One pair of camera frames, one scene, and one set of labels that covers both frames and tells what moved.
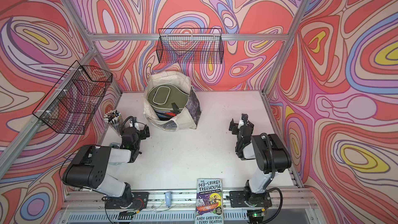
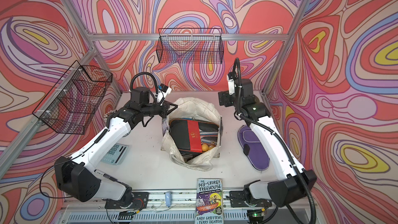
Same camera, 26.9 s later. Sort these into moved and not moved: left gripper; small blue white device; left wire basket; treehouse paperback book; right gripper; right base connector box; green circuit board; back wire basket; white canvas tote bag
Moved: right gripper; white canvas tote bag; left gripper
Not moved: left wire basket; right base connector box; green circuit board; back wire basket; treehouse paperback book; small blue white device
